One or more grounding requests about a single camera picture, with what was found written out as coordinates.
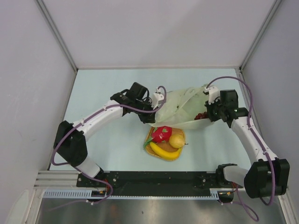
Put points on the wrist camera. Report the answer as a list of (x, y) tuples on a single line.
[(156, 100), (213, 94)]

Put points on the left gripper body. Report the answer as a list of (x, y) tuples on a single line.
[(146, 105)]

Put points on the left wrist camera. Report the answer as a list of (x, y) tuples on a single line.
[(156, 100)]

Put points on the white cable duct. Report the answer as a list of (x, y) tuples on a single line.
[(96, 195)]

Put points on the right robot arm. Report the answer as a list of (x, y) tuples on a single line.
[(268, 175)]

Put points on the yellow banana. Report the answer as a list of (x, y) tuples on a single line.
[(169, 156)]

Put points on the red dragon fruit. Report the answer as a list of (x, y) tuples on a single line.
[(158, 135)]

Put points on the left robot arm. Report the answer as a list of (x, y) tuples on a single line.
[(71, 138)]

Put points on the red grapes bunch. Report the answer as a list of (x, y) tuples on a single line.
[(201, 116)]

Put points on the yellow pear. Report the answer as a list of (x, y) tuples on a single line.
[(177, 141)]

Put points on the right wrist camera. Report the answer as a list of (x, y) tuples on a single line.
[(213, 94)]

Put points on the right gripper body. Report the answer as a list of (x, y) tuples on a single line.
[(214, 110)]

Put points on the translucent plastic bag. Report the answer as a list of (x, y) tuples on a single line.
[(181, 108)]

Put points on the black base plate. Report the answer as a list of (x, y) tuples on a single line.
[(162, 183)]

